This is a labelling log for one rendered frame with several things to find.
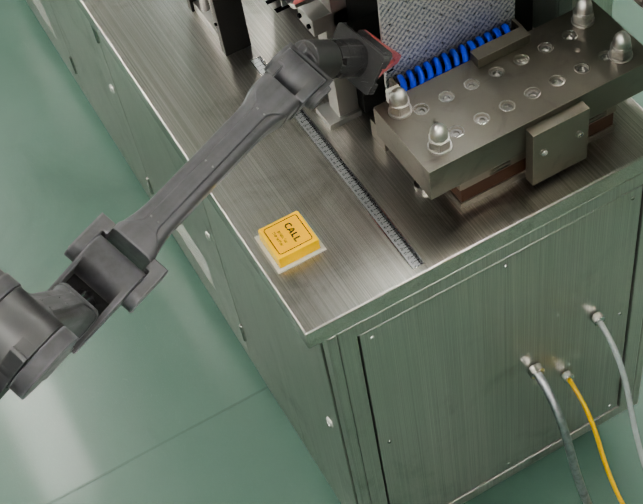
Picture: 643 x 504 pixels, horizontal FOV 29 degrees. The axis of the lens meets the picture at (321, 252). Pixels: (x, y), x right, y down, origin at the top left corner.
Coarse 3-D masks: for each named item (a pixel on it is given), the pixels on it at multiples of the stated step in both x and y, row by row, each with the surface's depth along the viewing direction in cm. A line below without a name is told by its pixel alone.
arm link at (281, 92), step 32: (288, 64) 168; (256, 96) 165; (288, 96) 166; (224, 128) 162; (256, 128) 164; (192, 160) 159; (224, 160) 161; (160, 192) 157; (192, 192) 158; (96, 224) 153; (128, 224) 154; (160, 224) 155; (128, 256) 157
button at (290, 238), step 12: (288, 216) 191; (300, 216) 191; (264, 228) 191; (276, 228) 190; (288, 228) 190; (300, 228) 190; (264, 240) 189; (276, 240) 189; (288, 240) 189; (300, 240) 188; (312, 240) 188; (276, 252) 187; (288, 252) 187; (300, 252) 188; (288, 264) 189
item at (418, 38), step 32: (384, 0) 179; (416, 0) 182; (448, 0) 186; (480, 0) 189; (512, 0) 193; (384, 32) 184; (416, 32) 187; (448, 32) 191; (480, 32) 195; (416, 64) 192
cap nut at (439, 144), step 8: (432, 128) 179; (440, 128) 178; (432, 136) 179; (440, 136) 179; (448, 136) 180; (432, 144) 180; (440, 144) 180; (448, 144) 180; (432, 152) 181; (440, 152) 181; (448, 152) 181
